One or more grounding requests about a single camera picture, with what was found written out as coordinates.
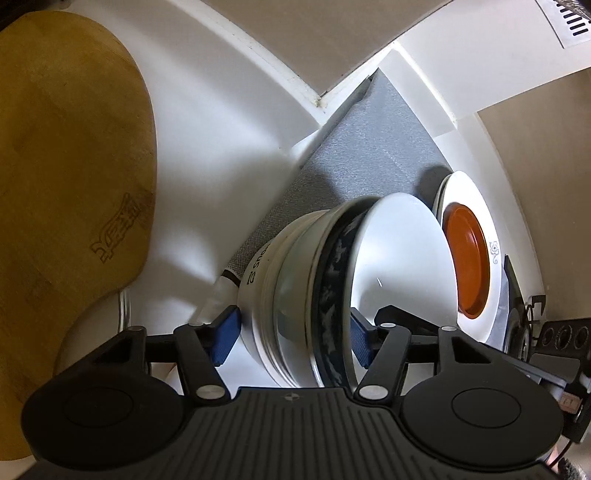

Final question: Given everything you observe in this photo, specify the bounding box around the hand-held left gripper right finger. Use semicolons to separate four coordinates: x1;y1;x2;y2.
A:
348;305;529;408

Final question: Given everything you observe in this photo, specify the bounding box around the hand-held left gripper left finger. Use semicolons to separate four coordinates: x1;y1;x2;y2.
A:
95;305;243;409

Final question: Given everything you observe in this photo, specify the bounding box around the cream bowl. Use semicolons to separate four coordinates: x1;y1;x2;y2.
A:
235;208;333;388

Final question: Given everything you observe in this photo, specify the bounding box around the teal spiral bowl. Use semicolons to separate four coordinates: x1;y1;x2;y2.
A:
272;203;370;388

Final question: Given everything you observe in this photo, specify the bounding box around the white bowl with blue pattern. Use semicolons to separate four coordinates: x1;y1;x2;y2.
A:
314;193;459;388

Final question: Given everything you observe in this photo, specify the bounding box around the brown round plate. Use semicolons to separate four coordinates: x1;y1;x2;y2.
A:
442;202;491;320

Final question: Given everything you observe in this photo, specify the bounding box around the person's right forearm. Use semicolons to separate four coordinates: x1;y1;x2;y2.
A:
547;438;591;480

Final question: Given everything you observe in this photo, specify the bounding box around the black pan support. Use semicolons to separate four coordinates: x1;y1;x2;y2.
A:
524;295;548;324

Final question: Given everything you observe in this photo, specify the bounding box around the black glass gas stove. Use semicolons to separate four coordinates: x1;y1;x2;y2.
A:
502;254;591;365

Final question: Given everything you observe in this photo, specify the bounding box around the grey counter mat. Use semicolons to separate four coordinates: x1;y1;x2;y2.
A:
224;68;525;356

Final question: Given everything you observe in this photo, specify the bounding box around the wooden cutting board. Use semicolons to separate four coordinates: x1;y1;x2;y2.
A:
0;10;158;462

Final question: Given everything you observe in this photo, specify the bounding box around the grey vent grille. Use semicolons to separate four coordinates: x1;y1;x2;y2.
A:
536;0;591;49

